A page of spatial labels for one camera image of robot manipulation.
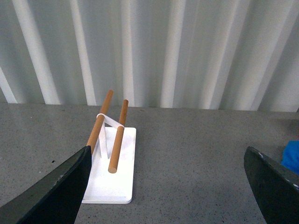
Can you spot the blue microfiber cloth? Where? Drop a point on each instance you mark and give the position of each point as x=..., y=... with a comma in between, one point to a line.
x=290, y=158

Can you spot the white rack with wooden bars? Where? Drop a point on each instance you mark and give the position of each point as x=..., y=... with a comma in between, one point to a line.
x=113, y=156

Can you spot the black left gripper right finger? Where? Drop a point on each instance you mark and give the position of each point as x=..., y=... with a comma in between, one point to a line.
x=275, y=188

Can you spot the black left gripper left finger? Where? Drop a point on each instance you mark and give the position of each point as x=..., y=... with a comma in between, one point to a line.
x=56, y=198

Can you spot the white curtain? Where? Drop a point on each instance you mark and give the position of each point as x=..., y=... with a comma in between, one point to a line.
x=205, y=54

